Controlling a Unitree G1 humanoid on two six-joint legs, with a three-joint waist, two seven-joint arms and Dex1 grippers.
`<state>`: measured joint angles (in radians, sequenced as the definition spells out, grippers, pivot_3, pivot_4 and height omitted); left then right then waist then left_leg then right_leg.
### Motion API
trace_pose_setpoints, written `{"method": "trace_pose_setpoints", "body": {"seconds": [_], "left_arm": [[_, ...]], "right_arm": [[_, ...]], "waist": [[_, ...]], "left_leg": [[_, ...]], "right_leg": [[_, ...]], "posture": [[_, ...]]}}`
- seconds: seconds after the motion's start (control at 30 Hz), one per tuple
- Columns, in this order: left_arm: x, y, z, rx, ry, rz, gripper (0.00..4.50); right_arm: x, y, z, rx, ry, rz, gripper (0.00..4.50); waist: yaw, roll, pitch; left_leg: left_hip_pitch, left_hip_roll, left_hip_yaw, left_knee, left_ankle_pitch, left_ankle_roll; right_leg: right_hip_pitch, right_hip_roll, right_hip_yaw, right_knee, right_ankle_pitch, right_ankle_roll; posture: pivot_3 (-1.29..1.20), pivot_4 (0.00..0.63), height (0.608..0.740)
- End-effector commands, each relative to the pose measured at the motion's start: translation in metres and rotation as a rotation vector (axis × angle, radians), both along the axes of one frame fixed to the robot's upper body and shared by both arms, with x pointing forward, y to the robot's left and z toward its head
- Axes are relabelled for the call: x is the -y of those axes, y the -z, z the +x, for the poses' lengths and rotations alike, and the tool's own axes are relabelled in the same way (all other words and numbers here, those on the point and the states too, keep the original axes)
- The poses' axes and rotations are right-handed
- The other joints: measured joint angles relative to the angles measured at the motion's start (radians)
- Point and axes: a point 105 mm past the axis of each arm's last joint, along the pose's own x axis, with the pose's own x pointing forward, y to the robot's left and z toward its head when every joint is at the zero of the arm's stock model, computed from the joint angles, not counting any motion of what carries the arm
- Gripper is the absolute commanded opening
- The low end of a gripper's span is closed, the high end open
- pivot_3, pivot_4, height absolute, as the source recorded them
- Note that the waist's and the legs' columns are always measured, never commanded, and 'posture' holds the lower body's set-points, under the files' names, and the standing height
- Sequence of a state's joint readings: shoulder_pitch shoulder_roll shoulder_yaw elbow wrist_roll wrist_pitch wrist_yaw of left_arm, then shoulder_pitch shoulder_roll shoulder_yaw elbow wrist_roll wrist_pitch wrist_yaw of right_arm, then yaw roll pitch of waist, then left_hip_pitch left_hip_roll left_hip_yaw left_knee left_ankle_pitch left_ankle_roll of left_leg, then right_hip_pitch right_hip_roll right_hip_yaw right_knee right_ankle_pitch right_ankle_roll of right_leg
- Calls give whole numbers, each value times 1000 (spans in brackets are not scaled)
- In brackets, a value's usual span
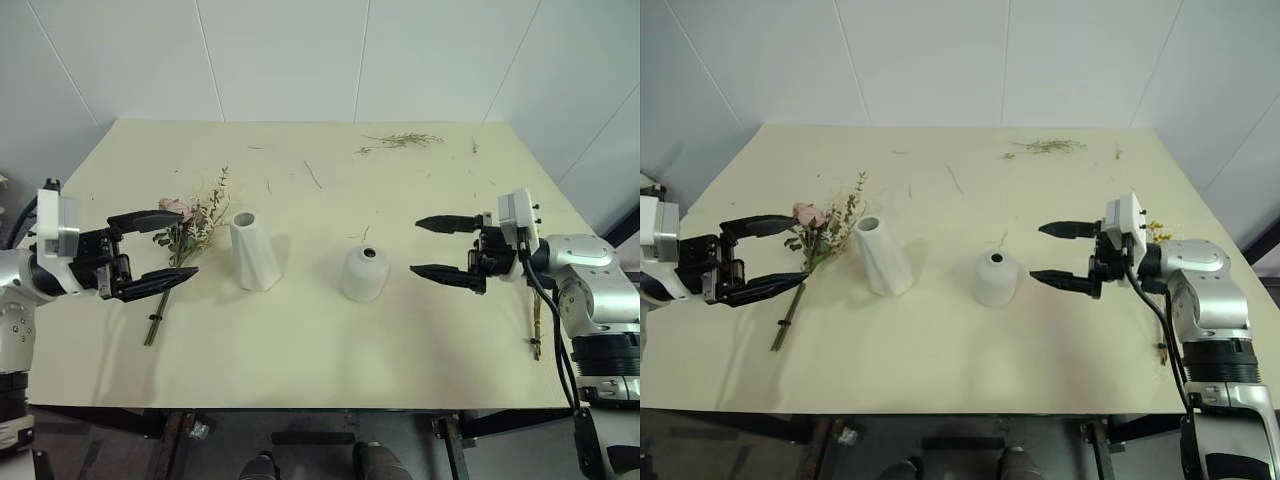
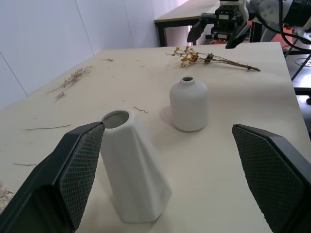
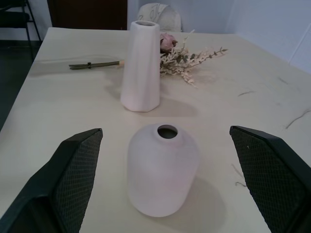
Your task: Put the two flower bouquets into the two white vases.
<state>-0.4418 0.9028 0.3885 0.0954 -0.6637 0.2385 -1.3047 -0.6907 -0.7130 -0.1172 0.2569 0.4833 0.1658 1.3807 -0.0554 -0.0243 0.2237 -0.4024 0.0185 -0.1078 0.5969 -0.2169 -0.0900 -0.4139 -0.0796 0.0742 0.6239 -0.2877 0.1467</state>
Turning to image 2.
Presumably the yellow dried flower bunch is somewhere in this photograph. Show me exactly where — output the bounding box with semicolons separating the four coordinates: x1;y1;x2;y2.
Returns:
166;46;261;72

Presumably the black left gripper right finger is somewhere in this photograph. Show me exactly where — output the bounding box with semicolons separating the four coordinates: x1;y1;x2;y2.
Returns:
232;124;311;233

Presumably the round white bottle vase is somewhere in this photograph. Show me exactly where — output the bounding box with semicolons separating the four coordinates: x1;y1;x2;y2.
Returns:
169;76;209;132

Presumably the long thin dried twig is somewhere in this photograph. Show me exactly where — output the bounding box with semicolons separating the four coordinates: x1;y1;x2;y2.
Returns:
21;124;72;132

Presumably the dried grey twig bunch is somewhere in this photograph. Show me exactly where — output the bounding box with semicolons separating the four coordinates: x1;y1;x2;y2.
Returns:
48;65;94;94

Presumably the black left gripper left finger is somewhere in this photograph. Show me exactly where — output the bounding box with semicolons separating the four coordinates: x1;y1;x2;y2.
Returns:
0;121;105;233

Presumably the wooden table with black frame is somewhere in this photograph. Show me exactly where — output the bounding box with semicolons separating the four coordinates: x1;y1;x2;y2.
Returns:
153;0;221;48

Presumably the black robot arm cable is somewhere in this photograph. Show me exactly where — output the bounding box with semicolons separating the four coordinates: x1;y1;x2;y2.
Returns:
278;0;311;51

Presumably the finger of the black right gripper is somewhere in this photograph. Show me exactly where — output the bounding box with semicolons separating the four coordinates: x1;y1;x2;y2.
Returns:
187;13;216;46
225;22;251;50

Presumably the tall faceted white vase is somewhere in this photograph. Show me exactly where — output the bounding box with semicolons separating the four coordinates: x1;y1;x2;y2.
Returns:
100;109;173;224

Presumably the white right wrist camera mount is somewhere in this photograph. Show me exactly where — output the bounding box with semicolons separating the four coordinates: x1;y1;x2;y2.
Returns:
218;0;249;21

